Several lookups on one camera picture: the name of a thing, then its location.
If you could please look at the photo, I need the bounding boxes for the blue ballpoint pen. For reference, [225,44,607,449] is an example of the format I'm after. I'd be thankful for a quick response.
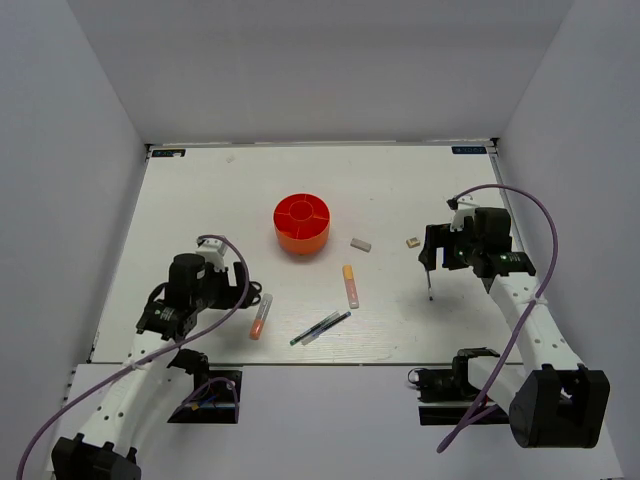
[425,268,434,301]

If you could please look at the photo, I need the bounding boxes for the beige barcode eraser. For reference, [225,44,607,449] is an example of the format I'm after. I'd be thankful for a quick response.
[406,237,421,248]

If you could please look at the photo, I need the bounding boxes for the grey eraser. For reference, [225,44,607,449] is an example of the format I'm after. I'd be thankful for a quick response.
[350,238,372,252]

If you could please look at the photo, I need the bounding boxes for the yellow pink highlighter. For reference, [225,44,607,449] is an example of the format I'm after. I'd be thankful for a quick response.
[342,265,359,309]

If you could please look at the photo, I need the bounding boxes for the green gel pen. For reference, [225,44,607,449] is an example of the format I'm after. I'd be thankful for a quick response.
[289,311,339,346]

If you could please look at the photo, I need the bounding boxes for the blue capped gel pen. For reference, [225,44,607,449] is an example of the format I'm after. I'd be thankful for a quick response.
[302,311,352,345]

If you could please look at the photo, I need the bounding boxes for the black handled scissors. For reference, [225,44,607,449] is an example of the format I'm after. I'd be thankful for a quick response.
[245,281,263,308]

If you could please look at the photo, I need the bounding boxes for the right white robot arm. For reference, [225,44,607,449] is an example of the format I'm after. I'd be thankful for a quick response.
[408,207,610,449]

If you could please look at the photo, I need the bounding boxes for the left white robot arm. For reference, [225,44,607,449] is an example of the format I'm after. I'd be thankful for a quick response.
[51,246,262,479]

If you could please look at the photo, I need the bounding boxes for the right blue corner label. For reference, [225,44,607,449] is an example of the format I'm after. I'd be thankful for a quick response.
[451,145,487,155]

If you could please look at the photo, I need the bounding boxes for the blue corner label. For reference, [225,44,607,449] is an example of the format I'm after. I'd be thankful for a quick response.
[151,149,186,158]
[451,145,487,155]

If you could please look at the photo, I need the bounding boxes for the orange round desk organizer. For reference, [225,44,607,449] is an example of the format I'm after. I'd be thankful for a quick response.
[273,193,331,255]

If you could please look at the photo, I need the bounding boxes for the left blue corner label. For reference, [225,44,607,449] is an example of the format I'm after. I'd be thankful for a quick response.
[151,149,186,158]

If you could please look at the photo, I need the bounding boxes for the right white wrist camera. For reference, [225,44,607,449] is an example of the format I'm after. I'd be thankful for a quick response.
[446,195,479,232]

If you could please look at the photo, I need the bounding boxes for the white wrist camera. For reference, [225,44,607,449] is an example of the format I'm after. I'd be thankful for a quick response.
[446,195,479,232]
[195,238,228,272]

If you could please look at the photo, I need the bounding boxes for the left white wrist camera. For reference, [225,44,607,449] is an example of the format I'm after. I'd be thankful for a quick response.
[195,238,228,272]

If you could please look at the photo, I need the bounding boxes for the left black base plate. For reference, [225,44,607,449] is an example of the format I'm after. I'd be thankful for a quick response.
[168,369,243,425]

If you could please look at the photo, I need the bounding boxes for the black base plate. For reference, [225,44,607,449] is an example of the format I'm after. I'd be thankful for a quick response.
[168,369,243,425]
[417,367,516,427]

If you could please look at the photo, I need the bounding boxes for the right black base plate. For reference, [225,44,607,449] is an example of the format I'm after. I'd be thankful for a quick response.
[417,367,516,427]

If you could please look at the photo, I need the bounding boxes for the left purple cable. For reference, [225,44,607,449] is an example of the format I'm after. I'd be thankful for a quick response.
[15,234,251,480]

